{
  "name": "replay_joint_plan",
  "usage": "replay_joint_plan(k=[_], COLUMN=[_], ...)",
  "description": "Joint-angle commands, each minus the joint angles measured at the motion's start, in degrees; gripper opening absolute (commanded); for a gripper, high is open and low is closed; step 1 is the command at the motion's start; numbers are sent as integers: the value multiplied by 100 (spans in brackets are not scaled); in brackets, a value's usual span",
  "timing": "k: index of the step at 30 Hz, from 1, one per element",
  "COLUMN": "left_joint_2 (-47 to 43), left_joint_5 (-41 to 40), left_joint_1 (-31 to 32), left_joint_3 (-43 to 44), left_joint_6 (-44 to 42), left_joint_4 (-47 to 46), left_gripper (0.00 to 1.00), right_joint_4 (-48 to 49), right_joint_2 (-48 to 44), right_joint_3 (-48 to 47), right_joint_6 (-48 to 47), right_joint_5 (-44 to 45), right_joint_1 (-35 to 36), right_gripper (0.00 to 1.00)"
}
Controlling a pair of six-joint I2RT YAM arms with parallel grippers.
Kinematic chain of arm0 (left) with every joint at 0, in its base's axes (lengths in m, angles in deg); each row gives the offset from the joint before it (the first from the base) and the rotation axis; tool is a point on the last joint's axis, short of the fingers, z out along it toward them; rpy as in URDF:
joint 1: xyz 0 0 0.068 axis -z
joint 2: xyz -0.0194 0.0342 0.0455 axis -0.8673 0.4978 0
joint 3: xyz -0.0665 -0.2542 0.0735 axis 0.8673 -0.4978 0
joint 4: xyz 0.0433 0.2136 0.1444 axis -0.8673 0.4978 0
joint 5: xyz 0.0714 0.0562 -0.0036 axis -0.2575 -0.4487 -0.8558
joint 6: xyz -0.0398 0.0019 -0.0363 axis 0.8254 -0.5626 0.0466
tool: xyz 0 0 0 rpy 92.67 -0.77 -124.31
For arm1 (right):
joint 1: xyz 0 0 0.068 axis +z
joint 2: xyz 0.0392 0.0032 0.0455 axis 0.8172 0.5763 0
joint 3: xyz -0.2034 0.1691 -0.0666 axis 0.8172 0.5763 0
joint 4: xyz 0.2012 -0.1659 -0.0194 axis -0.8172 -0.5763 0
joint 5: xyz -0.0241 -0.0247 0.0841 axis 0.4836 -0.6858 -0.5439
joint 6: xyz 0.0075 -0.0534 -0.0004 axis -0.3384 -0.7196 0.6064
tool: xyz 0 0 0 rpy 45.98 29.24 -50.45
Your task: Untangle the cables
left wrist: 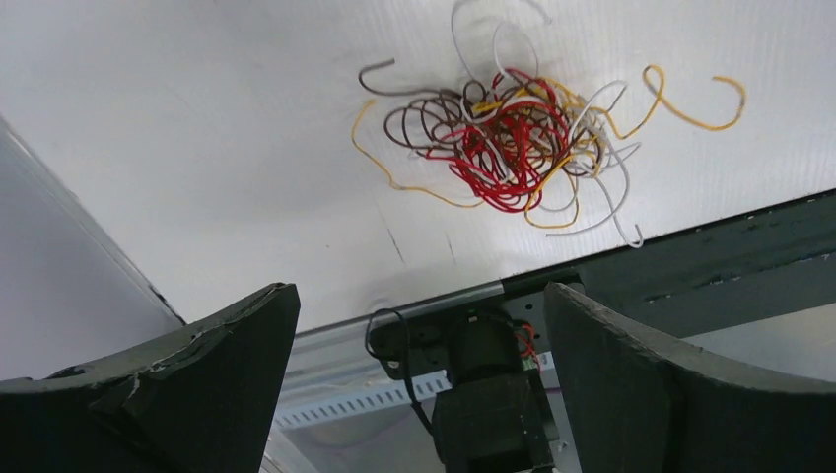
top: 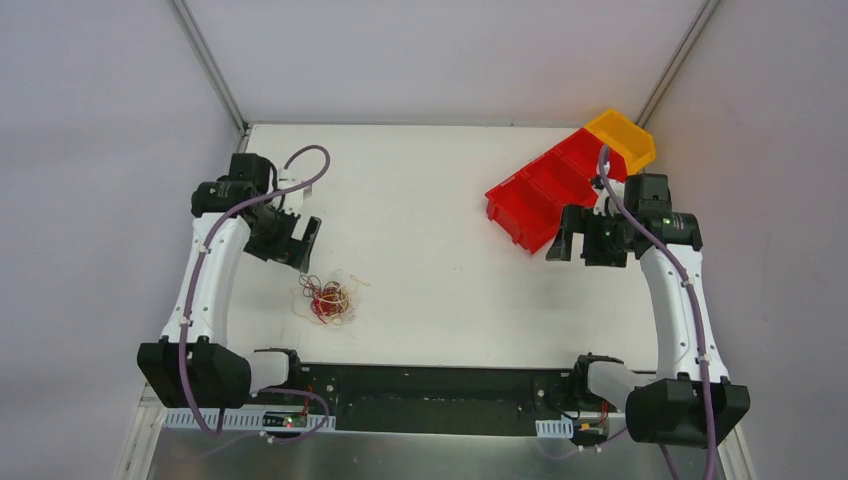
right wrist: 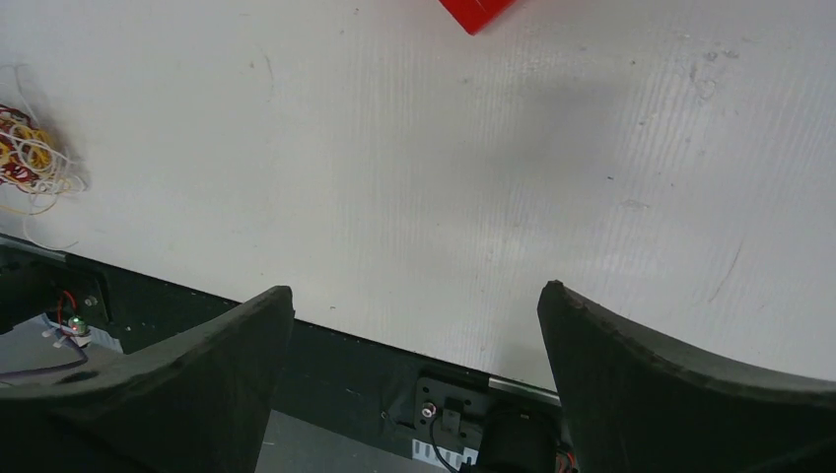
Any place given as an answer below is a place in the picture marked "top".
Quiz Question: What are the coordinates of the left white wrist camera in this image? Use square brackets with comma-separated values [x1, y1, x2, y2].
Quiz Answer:
[275, 169, 313, 198]

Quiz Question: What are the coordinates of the front red bin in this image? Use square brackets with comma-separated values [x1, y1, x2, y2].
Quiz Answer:
[485, 174, 563, 255]

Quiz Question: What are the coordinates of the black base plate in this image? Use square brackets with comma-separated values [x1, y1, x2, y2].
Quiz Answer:
[255, 364, 603, 437]

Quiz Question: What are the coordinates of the wire bundle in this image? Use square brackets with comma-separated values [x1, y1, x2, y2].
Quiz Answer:
[291, 268, 371, 327]

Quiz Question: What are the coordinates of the yellow plastic bin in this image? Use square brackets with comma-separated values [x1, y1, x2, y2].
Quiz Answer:
[584, 108, 657, 175]

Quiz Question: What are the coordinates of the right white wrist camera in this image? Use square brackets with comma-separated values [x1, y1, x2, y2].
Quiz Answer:
[591, 175, 625, 217]

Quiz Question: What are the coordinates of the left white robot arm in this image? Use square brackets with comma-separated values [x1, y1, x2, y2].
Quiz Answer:
[137, 153, 321, 409]

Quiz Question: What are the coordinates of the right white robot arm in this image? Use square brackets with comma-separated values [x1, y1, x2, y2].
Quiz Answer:
[546, 173, 751, 449]

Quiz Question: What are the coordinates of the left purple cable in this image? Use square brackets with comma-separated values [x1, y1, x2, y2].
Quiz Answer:
[177, 144, 332, 446]

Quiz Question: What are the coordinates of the red bin near yellow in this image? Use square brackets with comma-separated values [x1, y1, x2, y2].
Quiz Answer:
[552, 128, 628, 181]

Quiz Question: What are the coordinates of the middle red bin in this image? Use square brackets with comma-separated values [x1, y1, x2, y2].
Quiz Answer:
[519, 153, 597, 207]

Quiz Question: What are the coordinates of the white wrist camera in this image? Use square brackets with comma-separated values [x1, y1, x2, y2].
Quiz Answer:
[591, 175, 625, 217]
[275, 169, 313, 198]

